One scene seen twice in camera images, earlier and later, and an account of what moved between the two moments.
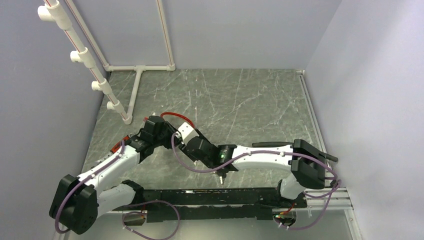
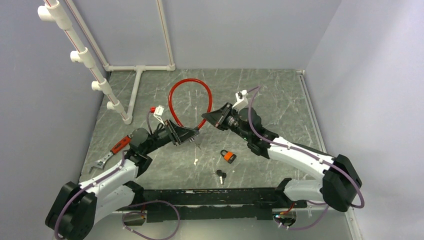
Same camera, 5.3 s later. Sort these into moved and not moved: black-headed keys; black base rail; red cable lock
Moved: red cable lock
Not moved: black-headed keys; black base rail
